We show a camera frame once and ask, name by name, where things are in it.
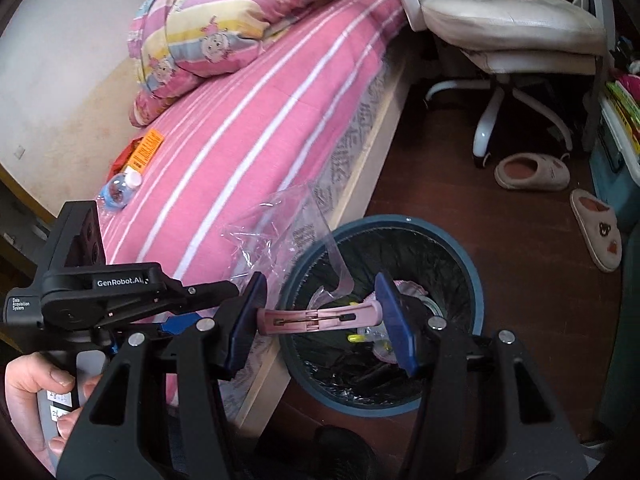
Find pink clip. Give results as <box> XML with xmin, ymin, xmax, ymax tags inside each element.
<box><xmin>257</xmin><ymin>299</ymin><xmax>383</xmax><ymax>336</ymax></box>

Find clear plastic bag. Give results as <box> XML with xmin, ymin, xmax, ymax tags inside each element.
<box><xmin>222</xmin><ymin>184</ymin><xmax>355</xmax><ymax>310</ymax></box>

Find clear plastic bottle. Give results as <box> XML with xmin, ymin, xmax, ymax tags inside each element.
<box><xmin>96</xmin><ymin>168</ymin><xmax>143</xmax><ymax>218</ymax></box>

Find red snack wrapper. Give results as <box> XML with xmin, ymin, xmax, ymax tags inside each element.
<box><xmin>106</xmin><ymin>136</ymin><xmax>142</xmax><ymax>181</ymax></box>

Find blue trash bin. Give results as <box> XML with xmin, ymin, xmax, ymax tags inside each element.
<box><xmin>280</xmin><ymin>214</ymin><xmax>484</xmax><ymax>418</ymax></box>

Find black trash bag liner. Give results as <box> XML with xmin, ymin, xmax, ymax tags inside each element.
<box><xmin>280</xmin><ymin>224</ymin><xmax>484</xmax><ymax>416</ymax></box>

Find left hand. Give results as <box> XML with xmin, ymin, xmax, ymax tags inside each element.
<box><xmin>4</xmin><ymin>351</ymin><xmax>101</xmax><ymax>474</ymax></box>

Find pink striped bed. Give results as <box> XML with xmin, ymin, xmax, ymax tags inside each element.
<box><xmin>96</xmin><ymin>0</ymin><xmax>409</xmax><ymax>411</ymax></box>

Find left beige slipper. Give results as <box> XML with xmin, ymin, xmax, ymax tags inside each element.
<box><xmin>495</xmin><ymin>153</ymin><xmax>570</xmax><ymax>192</ymax></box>

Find right beige bear slipper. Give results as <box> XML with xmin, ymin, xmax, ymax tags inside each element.
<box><xmin>570</xmin><ymin>188</ymin><xmax>623</xmax><ymax>273</ymax></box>

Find colourful cartoon quilt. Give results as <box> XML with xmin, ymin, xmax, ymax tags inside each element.
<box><xmin>127</xmin><ymin>0</ymin><xmax>330</xmax><ymax>128</ymax></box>

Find white office chair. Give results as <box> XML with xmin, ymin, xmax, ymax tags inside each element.
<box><xmin>400</xmin><ymin>0</ymin><xmax>613</xmax><ymax>167</ymax></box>

